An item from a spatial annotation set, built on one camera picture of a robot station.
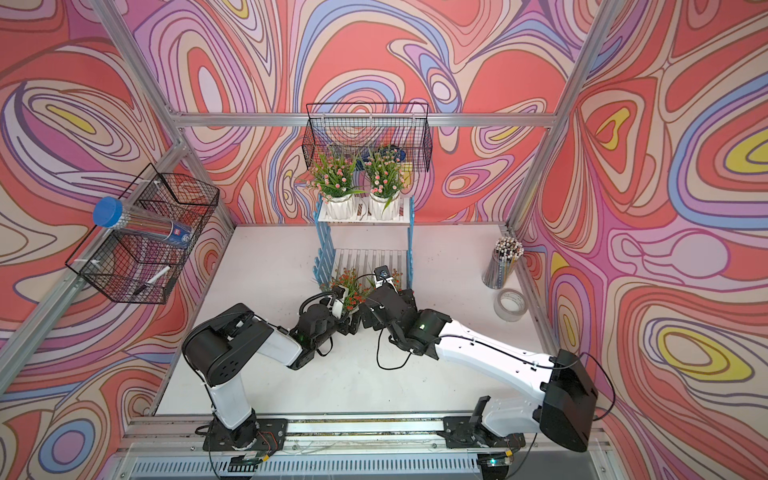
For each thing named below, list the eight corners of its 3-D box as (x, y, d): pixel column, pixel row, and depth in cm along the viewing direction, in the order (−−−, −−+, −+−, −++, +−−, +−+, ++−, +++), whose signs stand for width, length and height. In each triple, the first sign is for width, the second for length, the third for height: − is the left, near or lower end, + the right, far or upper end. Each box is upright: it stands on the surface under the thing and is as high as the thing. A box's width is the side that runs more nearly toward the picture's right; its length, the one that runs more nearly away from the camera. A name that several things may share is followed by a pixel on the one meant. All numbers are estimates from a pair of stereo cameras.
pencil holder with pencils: (484, 289, 103) (499, 255, 88) (479, 271, 108) (493, 236, 94) (508, 289, 103) (527, 255, 88) (502, 271, 108) (519, 236, 94)
